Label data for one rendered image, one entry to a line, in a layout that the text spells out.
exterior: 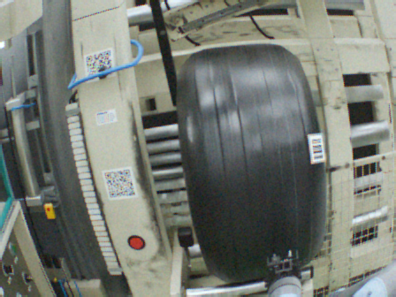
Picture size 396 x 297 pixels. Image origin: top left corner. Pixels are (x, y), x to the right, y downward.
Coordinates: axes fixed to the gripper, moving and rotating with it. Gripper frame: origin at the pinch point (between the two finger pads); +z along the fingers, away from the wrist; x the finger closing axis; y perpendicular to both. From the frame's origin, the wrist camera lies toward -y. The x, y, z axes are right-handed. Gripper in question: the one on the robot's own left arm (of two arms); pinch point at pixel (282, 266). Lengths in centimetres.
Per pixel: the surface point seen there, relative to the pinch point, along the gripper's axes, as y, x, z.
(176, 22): 55, 19, 51
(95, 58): 53, 35, 11
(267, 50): 46.9, -3.4, 16.1
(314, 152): 26.8, -9.1, -2.9
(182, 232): 1.7, 25.0, 35.1
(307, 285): -14.3, -7.1, 11.8
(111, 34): 58, 30, 10
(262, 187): 22.3, 3.3, -5.0
